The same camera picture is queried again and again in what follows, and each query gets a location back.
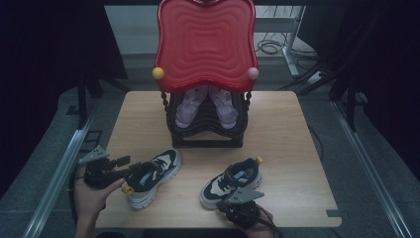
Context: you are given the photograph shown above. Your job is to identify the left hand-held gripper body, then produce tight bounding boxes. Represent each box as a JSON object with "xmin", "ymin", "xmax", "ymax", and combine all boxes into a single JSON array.
[{"xmin": 77, "ymin": 145, "xmax": 130, "ymax": 190}]

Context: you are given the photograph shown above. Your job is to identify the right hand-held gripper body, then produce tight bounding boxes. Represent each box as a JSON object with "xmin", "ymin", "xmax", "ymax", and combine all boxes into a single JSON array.
[{"xmin": 216, "ymin": 187, "xmax": 265, "ymax": 230}]

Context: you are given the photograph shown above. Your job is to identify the black and white child's sneaker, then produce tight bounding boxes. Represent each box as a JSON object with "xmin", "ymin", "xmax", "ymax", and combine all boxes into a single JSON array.
[
  {"xmin": 199, "ymin": 156, "xmax": 264, "ymax": 211},
  {"xmin": 121, "ymin": 148, "xmax": 182, "ymax": 211}
]

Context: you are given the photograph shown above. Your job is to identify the purple child's sandal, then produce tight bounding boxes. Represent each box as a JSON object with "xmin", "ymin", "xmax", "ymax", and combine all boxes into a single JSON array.
[
  {"xmin": 208, "ymin": 84, "xmax": 240, "ymax": 130},
  {"xmin": 174, "ymin": 84, "xmax": 209, "ymax": 129}
]

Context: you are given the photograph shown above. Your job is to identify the red and black shoe rack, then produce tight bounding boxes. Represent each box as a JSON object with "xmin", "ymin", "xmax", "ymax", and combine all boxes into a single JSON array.
[{"xmin": 152, "ymin": 0, "xmax": 261, "ymax": 149}]

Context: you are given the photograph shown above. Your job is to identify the person's right hand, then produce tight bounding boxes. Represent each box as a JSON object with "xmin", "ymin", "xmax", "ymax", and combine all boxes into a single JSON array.
[{"xmin": 236, "ymin": 209, "xmax": 275, "ymax": 238}]

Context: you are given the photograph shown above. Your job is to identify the person's left hand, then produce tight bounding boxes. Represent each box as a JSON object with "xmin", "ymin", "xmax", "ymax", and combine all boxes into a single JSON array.
[{"xmin": 73, "ymin": 177, "xmax": 127, "ymax": 224}]

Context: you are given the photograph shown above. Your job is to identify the black metal stand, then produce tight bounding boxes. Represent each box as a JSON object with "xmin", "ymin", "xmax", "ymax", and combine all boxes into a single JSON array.
[
  {"xmin": 342, "ymin": 65, "xmax": 361, "ymax": 133},
  {"xmin": 76, "ymin": 70, "xmax": 89, "ymax": 131}
]

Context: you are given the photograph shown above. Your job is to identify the dark curtain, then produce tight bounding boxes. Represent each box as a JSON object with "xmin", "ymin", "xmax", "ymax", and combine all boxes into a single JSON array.
[
  {"xmin": 326, "ymin": 0, "xmax": 420, "ymax": 181},
  {"xmin": 0, "ymin": 0, "xmax": 129, "ymax": 199}
]

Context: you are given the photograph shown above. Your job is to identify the white power strip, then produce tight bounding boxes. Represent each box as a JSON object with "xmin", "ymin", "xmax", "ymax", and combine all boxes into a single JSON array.
[{"xmin": 306, "ymin": 70, "xmax": 325, "ymax": 85}]

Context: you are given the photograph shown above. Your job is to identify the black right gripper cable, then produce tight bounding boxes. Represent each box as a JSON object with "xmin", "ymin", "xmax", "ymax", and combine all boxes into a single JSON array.
[{"xmin": 257, "ymin": 206, "xmax": 285, "ymax": 238}]

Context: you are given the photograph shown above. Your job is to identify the aluminium floor rail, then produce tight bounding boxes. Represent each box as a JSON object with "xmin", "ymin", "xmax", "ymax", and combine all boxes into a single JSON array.
[
  {"xmin": 331, "ymin": 100, "xmax": 414, "ymax": 238},
  {"xmin": 21, "ymin": 98, "xmax": 100, "ymax": 238}
]

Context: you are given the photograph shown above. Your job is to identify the black floor cables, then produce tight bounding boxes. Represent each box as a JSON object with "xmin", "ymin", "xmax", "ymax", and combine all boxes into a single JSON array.
[{"xmin": 256, "ymin": 31, "xmax": 318, "ymax": 61}]

